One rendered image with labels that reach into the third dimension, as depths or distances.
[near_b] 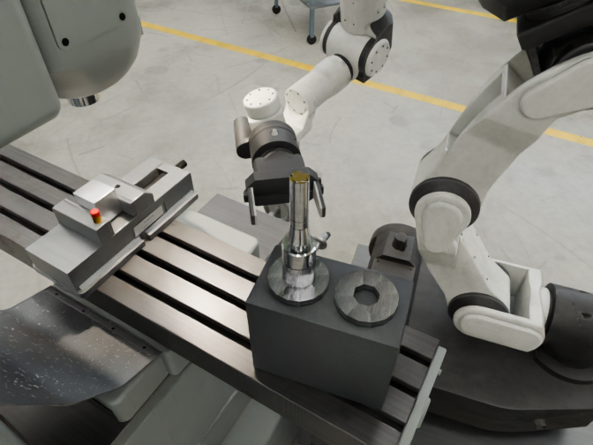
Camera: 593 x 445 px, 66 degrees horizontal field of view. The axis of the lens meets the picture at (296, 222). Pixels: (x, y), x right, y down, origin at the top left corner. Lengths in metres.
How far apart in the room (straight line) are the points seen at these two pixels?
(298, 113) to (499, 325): 0.68
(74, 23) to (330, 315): 0.49
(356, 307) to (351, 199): 1.89
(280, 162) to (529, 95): 0.41
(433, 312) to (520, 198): 1.51
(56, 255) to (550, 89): 0.90
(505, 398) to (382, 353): 0.67
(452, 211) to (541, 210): 1.80
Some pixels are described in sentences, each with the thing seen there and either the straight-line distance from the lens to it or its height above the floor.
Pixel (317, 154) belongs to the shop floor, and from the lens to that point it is 2.81.
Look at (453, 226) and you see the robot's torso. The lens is 0.99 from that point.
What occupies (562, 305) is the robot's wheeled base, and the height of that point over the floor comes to 0.75.
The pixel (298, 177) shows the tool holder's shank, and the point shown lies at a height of 1.31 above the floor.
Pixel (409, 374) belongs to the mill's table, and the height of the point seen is 0.93.
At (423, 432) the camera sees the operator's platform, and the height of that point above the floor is 0.40.
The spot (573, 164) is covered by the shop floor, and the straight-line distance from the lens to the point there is 3.17.
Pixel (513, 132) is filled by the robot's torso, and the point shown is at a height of 1.20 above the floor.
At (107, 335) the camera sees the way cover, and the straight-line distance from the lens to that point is 1.00.
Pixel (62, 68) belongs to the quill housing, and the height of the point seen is 1.39.
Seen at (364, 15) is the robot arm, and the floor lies 1.32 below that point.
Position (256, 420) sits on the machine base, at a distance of 1.57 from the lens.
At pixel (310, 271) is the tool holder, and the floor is 1.16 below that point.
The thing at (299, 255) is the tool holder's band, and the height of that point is 1.19.
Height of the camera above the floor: 1.64
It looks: 44 degrees down
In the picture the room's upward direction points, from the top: straight up
